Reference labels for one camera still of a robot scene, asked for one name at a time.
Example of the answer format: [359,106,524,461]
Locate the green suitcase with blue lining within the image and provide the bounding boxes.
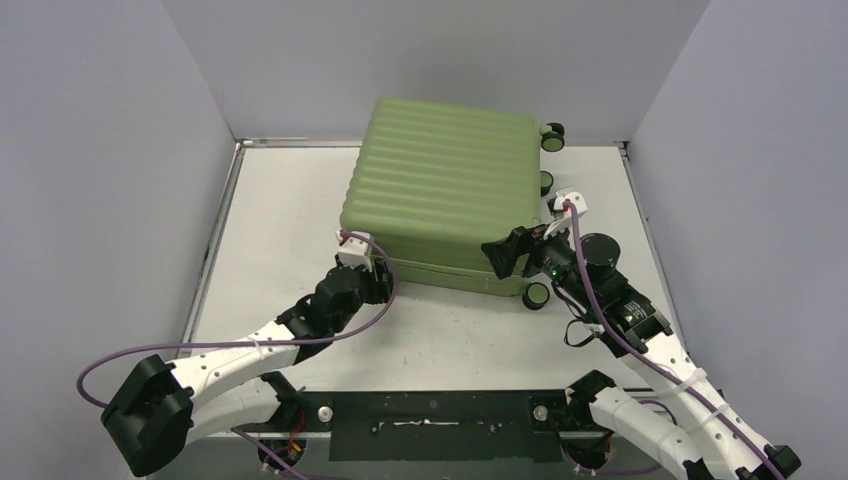
[339,97,565,297]

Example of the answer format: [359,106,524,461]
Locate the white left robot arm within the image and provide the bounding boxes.
[101,257,399,477]

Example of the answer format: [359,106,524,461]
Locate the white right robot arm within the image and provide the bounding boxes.
[481,227,802,479]

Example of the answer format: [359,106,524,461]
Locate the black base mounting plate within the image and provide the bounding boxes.
[244,390,611,463]

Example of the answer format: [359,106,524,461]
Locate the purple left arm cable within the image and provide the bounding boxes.
[76,231,399,480]

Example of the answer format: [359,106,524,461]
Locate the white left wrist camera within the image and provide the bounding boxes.
[336,230,373,272]

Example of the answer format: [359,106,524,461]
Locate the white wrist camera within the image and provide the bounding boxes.
[543,188,588,239]
[336,230,373,272]

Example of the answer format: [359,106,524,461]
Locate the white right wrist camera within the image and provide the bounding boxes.
[543,188,588,239]

